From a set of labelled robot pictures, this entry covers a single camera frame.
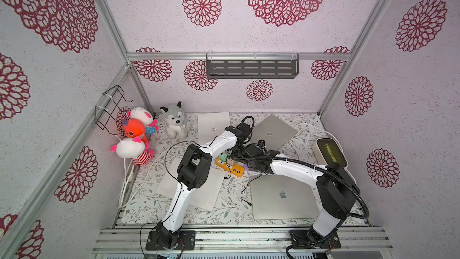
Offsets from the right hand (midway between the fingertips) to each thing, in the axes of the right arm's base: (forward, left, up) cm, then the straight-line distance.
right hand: (254, 162), depth 90 cm
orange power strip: (-3, +9, -4) cm, 10 cm away
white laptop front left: (-17, +24, -4) cm, 29 cm away
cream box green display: (+8, -39, -2) cm, 40 cm away
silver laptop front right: (-15, -13, -6) cm, 21 cm away
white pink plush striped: (-3, +54, +14) cm, 56 cm away
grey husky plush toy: (+19, +42, +6) cm, 46 cm away
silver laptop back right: (+24, -15, -6) cm, 29 cm away
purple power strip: (-2, +4, -1) cm, 5 cm away
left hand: (+1, +3, -3) cm, 5 cm away
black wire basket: (+5, +65, +28) cm, 71 cm away
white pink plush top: (+20, +59, +15) cm, 64 cm away
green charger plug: (+2, +16, +1) cm, 16 cm away
